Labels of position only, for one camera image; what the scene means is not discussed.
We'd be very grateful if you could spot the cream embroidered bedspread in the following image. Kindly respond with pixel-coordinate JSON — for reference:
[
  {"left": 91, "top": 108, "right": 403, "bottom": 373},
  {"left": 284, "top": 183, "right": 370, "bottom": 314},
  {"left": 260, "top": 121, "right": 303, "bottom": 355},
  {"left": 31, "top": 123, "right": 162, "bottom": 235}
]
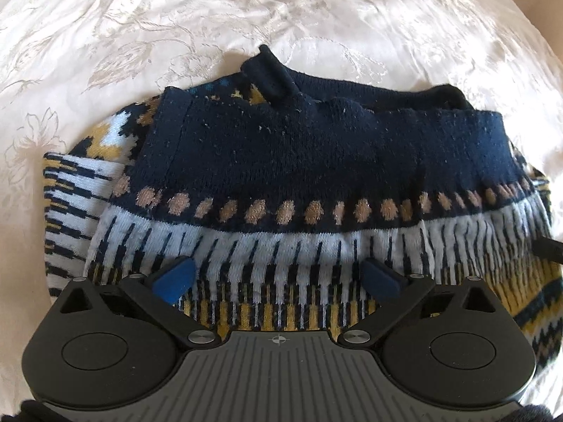
[{"left": 0, "top": 0, "right": 563, "bottom": 405}]

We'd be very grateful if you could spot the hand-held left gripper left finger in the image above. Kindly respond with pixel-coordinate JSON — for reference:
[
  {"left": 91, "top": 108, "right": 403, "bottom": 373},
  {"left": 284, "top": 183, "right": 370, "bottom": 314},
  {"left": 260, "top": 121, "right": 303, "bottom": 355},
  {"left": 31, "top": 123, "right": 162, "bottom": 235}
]
[{"left": 59, "top": 256, "right": 221, "bottom": 350}]

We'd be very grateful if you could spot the navy yellow white patterned sweater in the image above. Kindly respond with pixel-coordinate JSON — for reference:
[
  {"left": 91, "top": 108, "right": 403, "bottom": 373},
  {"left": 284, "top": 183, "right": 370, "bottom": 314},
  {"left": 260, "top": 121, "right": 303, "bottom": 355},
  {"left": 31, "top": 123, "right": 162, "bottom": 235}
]
[{"left": 42, "top": 44, "right": 563, "bottom": 367}]

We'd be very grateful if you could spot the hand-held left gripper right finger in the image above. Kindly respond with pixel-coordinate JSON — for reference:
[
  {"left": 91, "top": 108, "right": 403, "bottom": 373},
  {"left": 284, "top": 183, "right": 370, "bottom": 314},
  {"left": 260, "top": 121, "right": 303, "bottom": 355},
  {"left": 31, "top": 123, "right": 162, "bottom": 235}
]
[{"left": 341, "top": 258, "right": 498, "bottom": 348}]

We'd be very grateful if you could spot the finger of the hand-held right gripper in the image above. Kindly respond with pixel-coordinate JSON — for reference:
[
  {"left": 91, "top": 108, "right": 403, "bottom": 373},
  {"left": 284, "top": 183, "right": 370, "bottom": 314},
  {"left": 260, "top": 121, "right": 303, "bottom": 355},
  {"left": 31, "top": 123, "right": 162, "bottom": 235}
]
[{"left": 531, "top": 236, "right": 563, "bottom": 265}]

